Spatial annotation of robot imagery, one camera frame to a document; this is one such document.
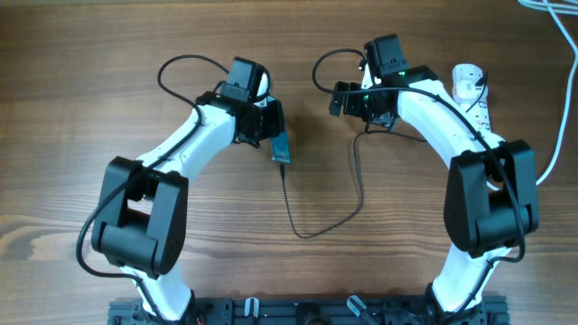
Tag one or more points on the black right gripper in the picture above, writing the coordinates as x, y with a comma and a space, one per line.
351, 106

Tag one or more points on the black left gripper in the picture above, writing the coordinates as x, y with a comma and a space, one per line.
275, 124

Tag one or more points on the Galaxy S25 smartphone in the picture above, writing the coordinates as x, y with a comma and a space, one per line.
280, 149

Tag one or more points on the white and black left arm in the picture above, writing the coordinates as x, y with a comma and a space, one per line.
139, 224

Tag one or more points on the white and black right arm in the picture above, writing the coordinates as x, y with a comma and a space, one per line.
491, 198

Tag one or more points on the white USB charger plug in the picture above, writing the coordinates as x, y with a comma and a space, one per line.
470, 89

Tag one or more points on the white power strip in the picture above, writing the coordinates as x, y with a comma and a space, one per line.
479, 110

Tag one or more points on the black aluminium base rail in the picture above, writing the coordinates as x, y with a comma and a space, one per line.
390, 310

